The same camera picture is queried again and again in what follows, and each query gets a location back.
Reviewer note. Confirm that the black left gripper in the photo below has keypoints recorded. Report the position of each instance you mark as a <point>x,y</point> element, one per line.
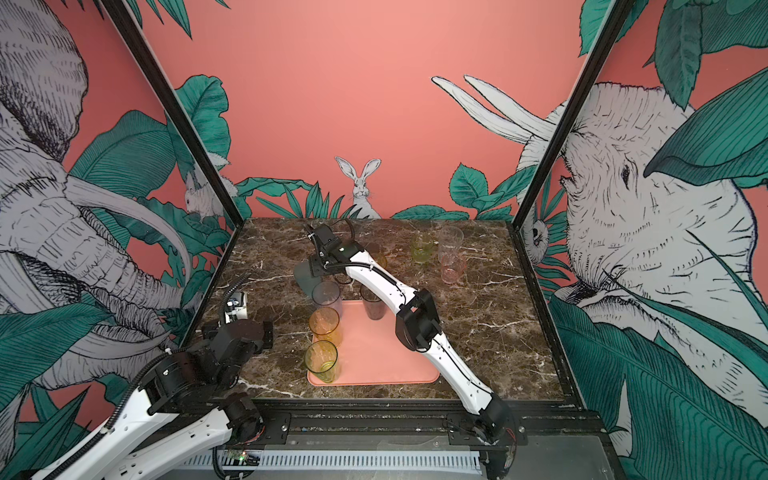
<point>269,336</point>

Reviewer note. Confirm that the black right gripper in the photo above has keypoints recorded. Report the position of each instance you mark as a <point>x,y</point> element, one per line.
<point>315,260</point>

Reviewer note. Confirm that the frosted teal glass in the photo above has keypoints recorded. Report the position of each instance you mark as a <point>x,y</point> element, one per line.
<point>305,279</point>

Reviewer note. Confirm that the clear blue tall glass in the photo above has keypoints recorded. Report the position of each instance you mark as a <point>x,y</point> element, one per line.
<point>327,294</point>

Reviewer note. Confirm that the tall yellow glass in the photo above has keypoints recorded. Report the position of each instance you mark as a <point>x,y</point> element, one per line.
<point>325,325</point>

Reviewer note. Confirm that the dark smoky glass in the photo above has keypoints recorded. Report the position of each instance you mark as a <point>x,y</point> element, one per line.
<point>374,307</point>

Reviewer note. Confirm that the green glass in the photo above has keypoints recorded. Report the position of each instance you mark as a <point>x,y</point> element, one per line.
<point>422,247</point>
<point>321,359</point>

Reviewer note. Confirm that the clear colourless glass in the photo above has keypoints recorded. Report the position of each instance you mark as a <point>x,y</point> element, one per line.
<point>450,239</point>

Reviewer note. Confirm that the short yellow glass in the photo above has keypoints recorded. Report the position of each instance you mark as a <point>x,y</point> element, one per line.
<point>377,252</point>

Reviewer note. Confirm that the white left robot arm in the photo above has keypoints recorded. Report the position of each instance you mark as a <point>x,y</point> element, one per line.
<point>179,405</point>

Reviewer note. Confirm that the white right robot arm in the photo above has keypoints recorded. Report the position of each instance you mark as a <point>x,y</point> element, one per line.
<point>417,327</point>

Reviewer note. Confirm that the pink tray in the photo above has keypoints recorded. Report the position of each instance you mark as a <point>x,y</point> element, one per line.
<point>371,354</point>

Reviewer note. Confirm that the pink clear glass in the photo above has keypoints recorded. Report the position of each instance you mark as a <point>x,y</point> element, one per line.
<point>452,268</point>

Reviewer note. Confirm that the white perforated strip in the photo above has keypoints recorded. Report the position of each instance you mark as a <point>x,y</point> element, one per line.
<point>463,462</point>

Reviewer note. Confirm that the black left corner post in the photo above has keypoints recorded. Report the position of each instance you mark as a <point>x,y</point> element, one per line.
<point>122,18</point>

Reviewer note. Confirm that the black corner post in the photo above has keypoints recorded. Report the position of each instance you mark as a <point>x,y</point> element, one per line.
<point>610,28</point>
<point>122,18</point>

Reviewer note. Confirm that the black front rail base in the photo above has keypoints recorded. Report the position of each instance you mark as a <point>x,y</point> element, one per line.
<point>554,439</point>

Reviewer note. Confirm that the black right corner post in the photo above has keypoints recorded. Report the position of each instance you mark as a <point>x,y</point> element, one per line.
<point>610,28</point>

